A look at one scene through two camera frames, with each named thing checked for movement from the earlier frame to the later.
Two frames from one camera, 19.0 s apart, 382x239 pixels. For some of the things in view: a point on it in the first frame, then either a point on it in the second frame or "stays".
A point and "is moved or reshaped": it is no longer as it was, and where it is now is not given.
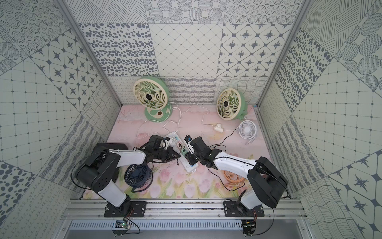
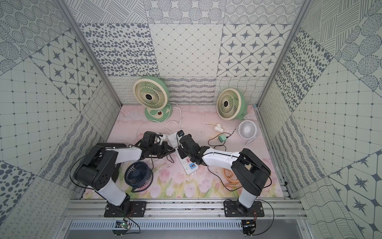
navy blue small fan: x=140 y=177 stays
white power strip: x=177 y=146 stays
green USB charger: x=184 y=151 is moved or reshaped
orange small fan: x=235 y=180 stays
